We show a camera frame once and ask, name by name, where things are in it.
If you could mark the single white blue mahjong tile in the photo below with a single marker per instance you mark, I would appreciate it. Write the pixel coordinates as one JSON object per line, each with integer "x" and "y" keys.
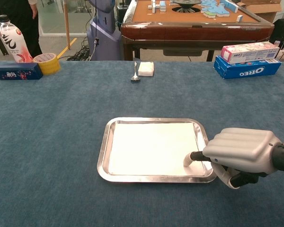
{"x": 239, "y": 18}

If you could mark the blue table cloth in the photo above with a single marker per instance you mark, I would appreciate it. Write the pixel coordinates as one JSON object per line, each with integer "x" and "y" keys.
{"x": 49, "y": 142}

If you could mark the person in black clothes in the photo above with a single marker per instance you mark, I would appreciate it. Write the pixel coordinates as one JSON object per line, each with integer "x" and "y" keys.
{"x": 21, "y": 14}

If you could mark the cardboard box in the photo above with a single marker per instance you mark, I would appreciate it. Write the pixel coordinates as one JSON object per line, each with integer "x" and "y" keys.
{"x": 265, "y": 8}

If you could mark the yellow tape roll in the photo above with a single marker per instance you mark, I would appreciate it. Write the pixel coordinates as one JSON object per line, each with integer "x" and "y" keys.
{"x": 49, "y": 67}

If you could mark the blue Oreo box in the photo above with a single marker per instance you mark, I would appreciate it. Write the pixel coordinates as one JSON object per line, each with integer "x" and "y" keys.
{"x": 246, "y": 71}

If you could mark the dark blue long box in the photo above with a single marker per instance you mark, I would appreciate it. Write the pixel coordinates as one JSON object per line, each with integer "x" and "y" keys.
{"x": 16, "y": 72}

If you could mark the black round dice hub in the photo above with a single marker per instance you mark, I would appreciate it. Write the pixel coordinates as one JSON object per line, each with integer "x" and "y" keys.
{"x": 185, "y": 6}

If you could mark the blue mahjong tile pile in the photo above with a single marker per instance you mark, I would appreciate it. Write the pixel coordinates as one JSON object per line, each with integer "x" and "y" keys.
{"x": 215, "y": 9}

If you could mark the white paper napkin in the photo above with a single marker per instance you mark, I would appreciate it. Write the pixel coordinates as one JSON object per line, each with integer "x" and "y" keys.
{"x": 151, "y": 149}

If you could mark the small mahjong tile group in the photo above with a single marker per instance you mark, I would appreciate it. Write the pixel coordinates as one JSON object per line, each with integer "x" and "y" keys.
{"x": 156, "y": 7}

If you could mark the brown mahjong table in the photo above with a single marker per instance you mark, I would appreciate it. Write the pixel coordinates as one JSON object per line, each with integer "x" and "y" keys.
{"x": 191, "y": 30}

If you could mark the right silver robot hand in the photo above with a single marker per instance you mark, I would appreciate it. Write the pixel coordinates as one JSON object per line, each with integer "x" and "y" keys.
{"x": 241, "y": 149}

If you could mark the stainless steel tray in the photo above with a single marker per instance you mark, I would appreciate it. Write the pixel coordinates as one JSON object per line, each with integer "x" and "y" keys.
{"x": 103, "y": 163}

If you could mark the white red drink bottle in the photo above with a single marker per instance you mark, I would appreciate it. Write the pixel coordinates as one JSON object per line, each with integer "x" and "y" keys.
{"x": 11, "y": 40}

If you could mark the wooden pole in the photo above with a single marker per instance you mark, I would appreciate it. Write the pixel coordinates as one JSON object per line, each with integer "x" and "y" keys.
{"x": 66, "y": 23}

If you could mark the metal spoon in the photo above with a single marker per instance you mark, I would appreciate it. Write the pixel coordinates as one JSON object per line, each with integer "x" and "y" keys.
{"x": 135, "y": 78}

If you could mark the small white box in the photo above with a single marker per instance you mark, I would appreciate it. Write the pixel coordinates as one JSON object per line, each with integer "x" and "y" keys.
{"x": 146, "y": 69}

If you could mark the pink floral toothpaste box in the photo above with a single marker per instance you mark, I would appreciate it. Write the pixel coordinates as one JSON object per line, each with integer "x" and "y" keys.
{"x": 248, "y": 53}

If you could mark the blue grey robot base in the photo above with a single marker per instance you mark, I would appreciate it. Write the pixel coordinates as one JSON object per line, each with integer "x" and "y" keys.
{"x": 106, "y": 28}

